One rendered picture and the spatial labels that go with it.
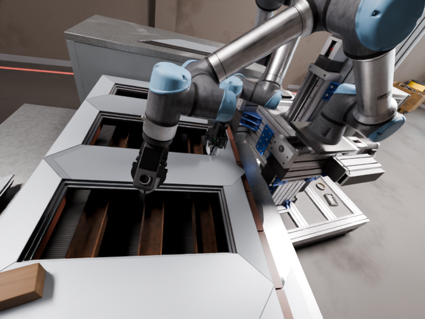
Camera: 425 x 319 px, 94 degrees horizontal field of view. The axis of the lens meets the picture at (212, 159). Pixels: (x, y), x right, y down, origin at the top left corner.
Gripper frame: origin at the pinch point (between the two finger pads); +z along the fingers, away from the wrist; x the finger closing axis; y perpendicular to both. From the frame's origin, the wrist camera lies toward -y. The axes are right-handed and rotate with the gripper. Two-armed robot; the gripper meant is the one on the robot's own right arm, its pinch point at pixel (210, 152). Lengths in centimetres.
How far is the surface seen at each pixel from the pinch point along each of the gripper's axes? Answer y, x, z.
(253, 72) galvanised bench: -71, 36, -17
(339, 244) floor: 8, 135, 86
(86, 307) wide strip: 56, -35, 0
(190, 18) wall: -313, 5, -6
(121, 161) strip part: 9.0, -36.7, 0.6
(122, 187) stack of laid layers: 19.8, -34.4, 3.0
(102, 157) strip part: 8.0, -43.4, 0.6
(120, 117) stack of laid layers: -25, -43, 3
